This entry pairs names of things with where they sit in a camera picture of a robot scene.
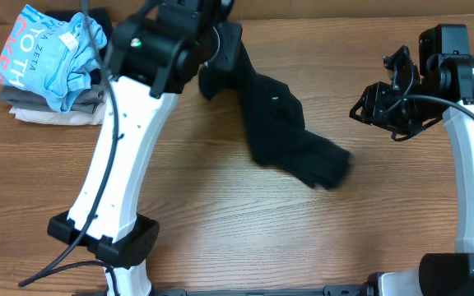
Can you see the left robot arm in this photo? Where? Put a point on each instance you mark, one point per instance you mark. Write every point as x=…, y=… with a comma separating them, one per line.
x=151, y=56

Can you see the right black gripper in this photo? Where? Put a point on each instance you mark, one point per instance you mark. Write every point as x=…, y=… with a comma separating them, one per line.
x=375, y=100

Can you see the light blue printed t-shirt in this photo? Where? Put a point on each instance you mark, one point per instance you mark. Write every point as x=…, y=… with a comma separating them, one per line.
x=51, y=58

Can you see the folded grey garment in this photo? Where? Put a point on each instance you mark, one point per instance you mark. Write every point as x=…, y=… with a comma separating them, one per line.
x=86, y=102

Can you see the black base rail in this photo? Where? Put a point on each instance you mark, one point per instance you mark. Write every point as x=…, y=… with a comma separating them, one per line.
x=328, y=290

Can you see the folded beige garment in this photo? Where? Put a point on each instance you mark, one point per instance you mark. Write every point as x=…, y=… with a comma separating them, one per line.
x=72, y=118

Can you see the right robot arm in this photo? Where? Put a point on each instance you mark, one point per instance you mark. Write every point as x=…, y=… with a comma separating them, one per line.
x=437, y=89

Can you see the black t-shirt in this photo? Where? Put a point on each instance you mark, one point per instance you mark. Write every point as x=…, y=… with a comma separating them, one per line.
x=275, y=126

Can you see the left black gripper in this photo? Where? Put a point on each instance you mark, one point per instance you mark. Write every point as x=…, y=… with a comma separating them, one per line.
x=228, y=34

